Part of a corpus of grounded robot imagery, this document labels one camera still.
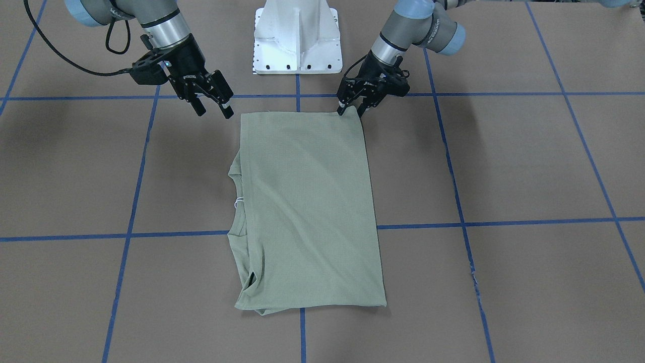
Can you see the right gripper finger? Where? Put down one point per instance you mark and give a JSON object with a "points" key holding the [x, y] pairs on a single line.
{"points": [[190, 92], [220, 92]]}

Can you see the olive green long-sleeve shirt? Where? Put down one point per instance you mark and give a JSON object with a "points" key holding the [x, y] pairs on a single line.
{"points": [[304, 233]]}

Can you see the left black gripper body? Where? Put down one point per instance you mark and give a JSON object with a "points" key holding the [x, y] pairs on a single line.
{"points": [[374, 69]]}

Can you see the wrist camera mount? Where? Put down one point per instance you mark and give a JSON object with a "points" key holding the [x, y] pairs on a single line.
{"points": [[393, 80], [147, 70]]}

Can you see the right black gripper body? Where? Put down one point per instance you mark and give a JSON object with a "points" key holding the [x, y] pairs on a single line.
{"points": [[185, 60]]}

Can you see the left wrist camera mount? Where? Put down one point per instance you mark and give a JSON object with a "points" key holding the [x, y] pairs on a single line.
{"points": [[393, 80]]}

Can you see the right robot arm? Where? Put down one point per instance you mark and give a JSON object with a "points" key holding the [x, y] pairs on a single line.
{"points": [[162, 21]]}

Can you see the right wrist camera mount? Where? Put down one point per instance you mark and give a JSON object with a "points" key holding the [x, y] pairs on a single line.
{"points": [[147, 70]]}

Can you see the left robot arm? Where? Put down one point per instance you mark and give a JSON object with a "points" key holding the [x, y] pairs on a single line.
{"points": [[424, 24]]}

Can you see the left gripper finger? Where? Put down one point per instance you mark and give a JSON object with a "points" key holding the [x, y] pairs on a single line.
{"points": [[370, 99], [345, 98]]}

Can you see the white camera pole with base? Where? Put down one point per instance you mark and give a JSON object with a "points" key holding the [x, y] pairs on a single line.
{"points": [[297, 37]]}

